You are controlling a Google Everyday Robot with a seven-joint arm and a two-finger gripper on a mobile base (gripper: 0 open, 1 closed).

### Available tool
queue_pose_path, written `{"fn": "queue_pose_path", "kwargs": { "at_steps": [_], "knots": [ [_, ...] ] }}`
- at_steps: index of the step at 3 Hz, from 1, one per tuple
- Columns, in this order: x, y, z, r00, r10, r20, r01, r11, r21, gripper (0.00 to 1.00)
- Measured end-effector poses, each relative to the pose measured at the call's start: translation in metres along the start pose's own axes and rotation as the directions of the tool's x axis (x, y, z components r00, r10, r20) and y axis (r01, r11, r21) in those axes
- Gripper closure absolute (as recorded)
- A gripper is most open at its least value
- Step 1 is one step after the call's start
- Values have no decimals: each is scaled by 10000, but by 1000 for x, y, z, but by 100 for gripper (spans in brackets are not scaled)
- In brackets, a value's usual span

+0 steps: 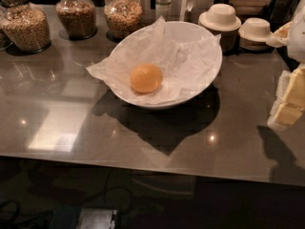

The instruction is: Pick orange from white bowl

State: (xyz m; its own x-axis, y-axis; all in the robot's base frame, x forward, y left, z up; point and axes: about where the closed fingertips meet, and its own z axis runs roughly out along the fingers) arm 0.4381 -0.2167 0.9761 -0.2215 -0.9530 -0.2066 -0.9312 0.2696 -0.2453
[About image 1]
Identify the dark bottle at right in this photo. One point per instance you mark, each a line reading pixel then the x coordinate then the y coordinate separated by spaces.
pixel 281 11

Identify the glass jar of grains left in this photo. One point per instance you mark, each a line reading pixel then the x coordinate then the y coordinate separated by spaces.
pixel 25 26

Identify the orange fruit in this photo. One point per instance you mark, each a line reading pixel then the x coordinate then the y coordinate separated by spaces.
pixel 146 78

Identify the glass jar at left edge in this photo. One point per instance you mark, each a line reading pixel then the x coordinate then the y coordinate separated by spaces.
pixel 4 40

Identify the white crumpled paper liner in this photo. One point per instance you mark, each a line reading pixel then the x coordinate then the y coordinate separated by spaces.
pixel 181 61

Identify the white bowl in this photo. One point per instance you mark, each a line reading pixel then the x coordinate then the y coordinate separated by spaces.
pixel 190 35

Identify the glass jar of grains middle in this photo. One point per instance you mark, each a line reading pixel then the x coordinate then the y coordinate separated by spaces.
pixel 78 18

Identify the stack of upturned paper bowls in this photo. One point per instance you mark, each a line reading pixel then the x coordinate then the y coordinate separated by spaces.
pixel 220 19

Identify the glass jar of mixed cereal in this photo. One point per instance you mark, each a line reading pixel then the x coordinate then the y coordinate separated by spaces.
pixel 123 17

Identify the clear glass bottle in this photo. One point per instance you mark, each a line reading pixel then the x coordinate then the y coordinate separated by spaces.
pixel 163 8

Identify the glass jar of grains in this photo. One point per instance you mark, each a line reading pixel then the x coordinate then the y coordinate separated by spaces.
pixel 25 26
pixel 78 18

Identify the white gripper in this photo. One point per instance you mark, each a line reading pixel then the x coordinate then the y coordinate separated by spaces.
pixel 297 39

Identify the grey box under table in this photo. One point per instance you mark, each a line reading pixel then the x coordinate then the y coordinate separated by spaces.
pixel 97 219

